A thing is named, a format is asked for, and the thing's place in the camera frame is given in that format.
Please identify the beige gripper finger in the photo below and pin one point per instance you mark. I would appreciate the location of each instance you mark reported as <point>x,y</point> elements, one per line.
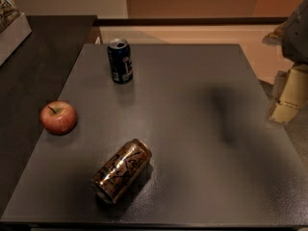
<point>289,94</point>

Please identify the orange soda can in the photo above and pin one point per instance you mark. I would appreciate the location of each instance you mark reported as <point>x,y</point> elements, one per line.
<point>112,181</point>

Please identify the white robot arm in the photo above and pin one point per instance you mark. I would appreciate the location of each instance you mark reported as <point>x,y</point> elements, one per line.
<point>292,35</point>

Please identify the blue soda can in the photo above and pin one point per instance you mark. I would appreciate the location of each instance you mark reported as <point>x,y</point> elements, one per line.
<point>119,54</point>

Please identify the red apple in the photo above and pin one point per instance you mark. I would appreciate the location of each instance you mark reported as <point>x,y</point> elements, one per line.
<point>58,117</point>

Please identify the white box at left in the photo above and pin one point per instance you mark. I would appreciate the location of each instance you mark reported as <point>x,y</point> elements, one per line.
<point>13,36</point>

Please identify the snack bag in box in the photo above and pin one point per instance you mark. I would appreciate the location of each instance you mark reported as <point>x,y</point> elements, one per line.
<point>9,12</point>

